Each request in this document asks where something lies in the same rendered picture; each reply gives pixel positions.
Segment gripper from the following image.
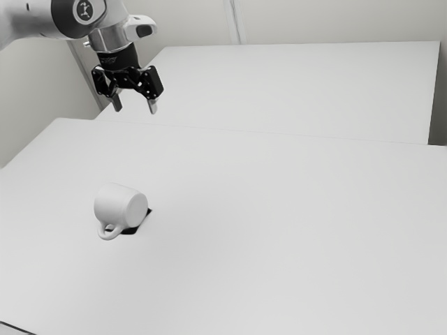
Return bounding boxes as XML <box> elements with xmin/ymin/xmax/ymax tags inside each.
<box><xmin>91</xmin><ymin>43</ymin><xmax>165</xmax><ymax>115</ymax></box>

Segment white ceramic mug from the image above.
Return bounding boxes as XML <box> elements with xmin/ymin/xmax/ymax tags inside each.
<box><xmin>93</xmin><ymin>181</ymin><xmax>149</xmax><ymax>241</ymax></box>

